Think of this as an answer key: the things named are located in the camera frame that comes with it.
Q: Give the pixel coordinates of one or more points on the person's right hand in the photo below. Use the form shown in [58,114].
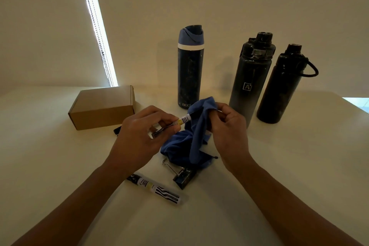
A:
[233,142]

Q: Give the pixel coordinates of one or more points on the person's left hand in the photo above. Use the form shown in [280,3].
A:
[135,145]

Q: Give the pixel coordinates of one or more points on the black white striped marker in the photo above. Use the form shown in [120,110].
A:
[184,119]
[117,130]
[155,189]

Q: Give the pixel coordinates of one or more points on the blue cloth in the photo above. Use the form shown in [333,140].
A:
[184,145]

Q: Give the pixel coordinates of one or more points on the brown paper box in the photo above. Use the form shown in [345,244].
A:
[101,107]

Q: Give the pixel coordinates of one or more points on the black binder clip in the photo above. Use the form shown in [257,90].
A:
[184,179]

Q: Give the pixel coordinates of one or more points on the black grey gradient bottle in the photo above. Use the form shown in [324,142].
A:
[250,81]

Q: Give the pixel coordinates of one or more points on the navy bottle with blue lid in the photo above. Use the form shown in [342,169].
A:
[190,75]

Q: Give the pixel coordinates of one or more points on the person's right forearm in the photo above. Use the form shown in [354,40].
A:
[294,214]

